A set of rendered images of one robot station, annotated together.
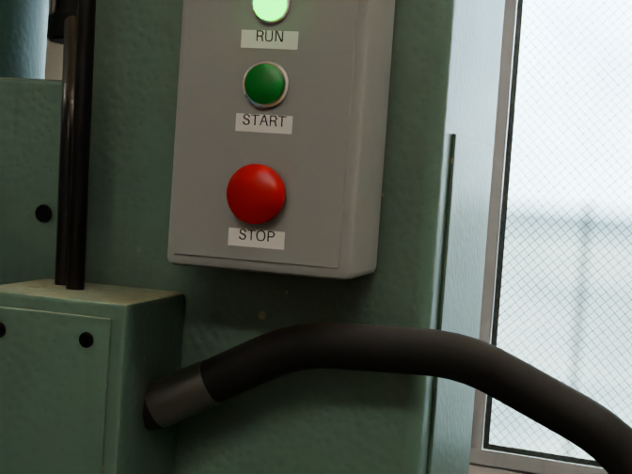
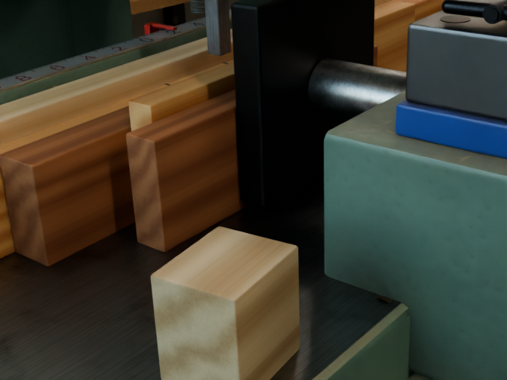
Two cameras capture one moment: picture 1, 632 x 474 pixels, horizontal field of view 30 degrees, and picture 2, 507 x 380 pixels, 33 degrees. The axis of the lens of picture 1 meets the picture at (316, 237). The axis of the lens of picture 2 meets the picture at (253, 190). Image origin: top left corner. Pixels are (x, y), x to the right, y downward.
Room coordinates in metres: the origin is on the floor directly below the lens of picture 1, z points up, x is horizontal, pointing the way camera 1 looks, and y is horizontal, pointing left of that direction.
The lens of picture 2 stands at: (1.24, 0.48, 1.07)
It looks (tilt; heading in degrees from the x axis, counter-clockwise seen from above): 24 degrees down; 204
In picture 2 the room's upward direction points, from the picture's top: 2 degrees counter-clockwise
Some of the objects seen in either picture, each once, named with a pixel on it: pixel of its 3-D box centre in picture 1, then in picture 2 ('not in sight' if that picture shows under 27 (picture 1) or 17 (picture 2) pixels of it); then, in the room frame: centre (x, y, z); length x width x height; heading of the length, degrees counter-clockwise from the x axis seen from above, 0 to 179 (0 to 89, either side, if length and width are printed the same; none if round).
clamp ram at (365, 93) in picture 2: not in sight; (364, 93); (0.89, 0.38, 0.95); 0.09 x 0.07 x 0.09; 164
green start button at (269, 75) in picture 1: (264, 84); not in sight; (0.59, 0.03, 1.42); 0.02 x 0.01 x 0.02; 74
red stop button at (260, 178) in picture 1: (256, 194); not in sight; (0.59, 0.03, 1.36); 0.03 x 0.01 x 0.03; 74
